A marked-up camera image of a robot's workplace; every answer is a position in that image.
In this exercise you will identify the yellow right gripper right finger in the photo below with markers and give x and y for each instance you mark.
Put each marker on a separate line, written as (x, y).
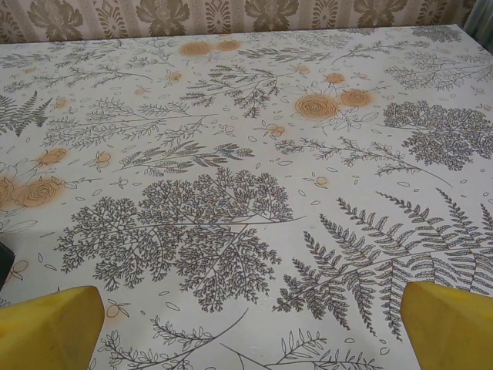
(454, 331)

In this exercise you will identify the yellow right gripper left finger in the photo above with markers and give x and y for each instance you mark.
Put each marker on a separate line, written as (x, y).
(46, 331)

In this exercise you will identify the floral patterned table cover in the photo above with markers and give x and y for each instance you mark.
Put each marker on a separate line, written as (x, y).
(246, 135)

